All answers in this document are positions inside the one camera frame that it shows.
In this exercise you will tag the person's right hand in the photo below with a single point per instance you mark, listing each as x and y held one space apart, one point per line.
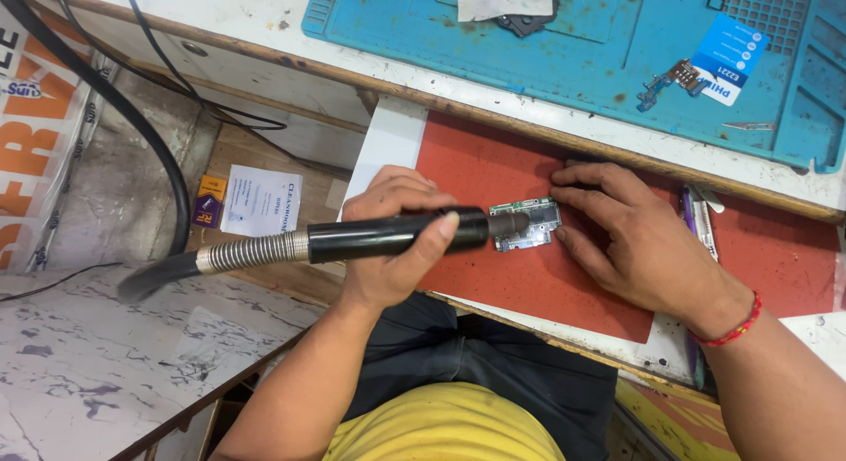
651 256

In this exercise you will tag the person's left hand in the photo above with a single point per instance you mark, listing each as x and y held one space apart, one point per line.
387 276

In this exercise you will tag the green phone circuit board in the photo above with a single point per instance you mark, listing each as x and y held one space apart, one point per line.
540 218

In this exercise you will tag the purple pen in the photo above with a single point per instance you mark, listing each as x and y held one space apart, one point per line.
688 213

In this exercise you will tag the white pen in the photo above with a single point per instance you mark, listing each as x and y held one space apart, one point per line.
704 229

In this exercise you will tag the white pull-out shelf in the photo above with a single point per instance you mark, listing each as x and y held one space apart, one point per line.
390 140

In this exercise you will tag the white wipes packet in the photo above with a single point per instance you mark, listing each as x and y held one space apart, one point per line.
261 202

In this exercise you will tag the red silicone work mat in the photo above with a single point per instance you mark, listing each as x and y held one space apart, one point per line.
489 163

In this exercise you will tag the dark trousers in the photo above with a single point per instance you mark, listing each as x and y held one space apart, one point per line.
515 368

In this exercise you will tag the yellow shirt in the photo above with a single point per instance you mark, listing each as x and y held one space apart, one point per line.
443 424

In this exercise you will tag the silver tweezers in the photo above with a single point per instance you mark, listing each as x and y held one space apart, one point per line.
747 126

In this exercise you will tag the yellow and red banner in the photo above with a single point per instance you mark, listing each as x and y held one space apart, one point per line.
674 418

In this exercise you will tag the small blue flex circuit part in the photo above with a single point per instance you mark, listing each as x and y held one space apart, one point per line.
681 74

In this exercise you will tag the purple and orange packet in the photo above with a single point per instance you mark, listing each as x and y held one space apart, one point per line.
209 202

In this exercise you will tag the blue repair mat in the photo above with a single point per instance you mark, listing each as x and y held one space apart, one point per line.
581 64

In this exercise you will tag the blue and white card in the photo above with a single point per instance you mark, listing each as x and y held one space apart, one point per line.
727 58

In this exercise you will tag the white paper sheet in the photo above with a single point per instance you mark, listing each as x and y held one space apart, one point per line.
505 1

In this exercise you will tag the marble pattern board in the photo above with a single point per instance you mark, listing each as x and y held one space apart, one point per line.
99 362

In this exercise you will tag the orange and white banner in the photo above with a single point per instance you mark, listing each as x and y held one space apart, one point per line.
39 143

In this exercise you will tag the black phone frame part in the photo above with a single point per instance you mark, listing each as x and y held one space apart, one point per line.
529 26

